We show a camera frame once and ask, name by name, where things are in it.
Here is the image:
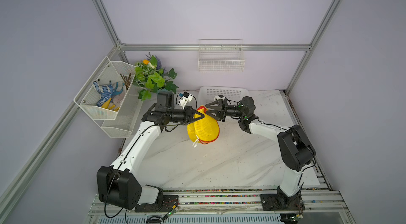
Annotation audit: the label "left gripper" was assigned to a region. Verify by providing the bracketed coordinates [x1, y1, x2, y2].
[167, 106, 205, 124]

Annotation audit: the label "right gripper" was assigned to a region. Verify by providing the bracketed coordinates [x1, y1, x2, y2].
[205, 100, 245, 123]

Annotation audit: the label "yellow mesh laundry bag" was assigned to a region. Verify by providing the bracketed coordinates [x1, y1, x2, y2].
[187, 107, 220, 148]

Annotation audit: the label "teal garden rake yellow handle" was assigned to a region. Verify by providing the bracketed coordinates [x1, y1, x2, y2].
[101, 81, 126, 111]

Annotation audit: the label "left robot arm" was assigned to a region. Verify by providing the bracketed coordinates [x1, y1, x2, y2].
[96, 92, 205, 210]

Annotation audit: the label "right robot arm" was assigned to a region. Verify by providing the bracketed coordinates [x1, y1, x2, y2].
[205, 96, 316, 198]

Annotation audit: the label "white plastic basket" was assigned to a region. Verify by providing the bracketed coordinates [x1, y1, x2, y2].
[197, 86, 250, 106]

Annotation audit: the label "artificial green plant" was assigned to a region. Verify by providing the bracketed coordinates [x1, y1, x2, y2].
[133, 53, 179, 101]

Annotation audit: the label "brown twigs in shelf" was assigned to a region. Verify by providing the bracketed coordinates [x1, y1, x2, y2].
[120, 74, 132, 90]

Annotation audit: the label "white cloth in shelf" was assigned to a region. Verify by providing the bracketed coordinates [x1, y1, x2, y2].
[112, 92, 126, 112]

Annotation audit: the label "white mesh corner shelf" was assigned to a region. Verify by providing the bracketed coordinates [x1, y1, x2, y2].
[74, 57, 142, 138]

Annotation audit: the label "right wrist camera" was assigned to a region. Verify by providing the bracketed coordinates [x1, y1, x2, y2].
[214, 95, 226, 101]

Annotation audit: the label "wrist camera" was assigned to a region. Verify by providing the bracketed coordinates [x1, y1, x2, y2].
[178, 92, 193, 109]
[214, 95, 226, 101]

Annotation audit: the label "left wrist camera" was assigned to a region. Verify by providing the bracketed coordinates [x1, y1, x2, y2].
[178, 92, 193, 109]

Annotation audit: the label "white wire wall basket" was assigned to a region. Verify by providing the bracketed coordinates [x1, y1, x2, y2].
[198, 39, 245, 72]

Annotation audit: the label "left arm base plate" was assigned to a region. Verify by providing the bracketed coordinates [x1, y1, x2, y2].
[134, 194, 179, 213]

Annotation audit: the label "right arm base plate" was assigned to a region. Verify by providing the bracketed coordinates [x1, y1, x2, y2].
[260, 193, 305, 212]

